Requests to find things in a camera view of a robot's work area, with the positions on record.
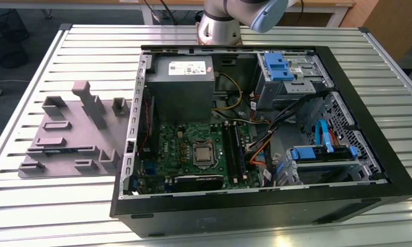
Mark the metal disk bay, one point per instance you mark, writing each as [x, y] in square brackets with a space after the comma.
[364, 164]

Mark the grey parts rack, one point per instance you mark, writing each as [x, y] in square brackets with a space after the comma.
[72, 113]

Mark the long desk wooden edge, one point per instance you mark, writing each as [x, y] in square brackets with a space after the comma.
[89, 5]

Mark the hard disk in blue carrier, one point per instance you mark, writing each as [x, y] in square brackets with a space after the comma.
[305, 153]

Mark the RAM stick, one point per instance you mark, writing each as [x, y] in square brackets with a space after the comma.
[60, 151]

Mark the silver CPU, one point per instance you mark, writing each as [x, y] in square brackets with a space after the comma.
[204, 154]

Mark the CPU socket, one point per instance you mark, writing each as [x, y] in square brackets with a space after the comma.
[202, 144]

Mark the grey power supply unit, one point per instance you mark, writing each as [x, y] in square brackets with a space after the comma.
[181, 100]

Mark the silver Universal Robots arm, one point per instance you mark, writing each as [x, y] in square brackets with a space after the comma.
[218, 28]

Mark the black open PC case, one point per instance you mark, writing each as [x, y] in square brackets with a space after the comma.
[260, 213]

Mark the green motherboard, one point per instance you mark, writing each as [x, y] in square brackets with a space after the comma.
[174, 164]

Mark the tall blue drive latch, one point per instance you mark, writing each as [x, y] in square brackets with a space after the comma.
[277, 74]

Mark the blue plastic latch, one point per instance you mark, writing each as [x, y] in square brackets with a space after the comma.
[278, 171]

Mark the black graphics card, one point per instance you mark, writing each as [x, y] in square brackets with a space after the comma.
[194, 184]

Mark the black RAM slot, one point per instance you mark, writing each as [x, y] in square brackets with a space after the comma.
[230, 159]
[237, 159]

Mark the metal drive cage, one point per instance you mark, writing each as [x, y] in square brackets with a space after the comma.
[294, 88]

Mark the black mesh bin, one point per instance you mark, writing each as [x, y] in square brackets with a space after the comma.
[6, 38]

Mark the wooden cabinet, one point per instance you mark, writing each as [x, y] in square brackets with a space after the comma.
[390, 25]

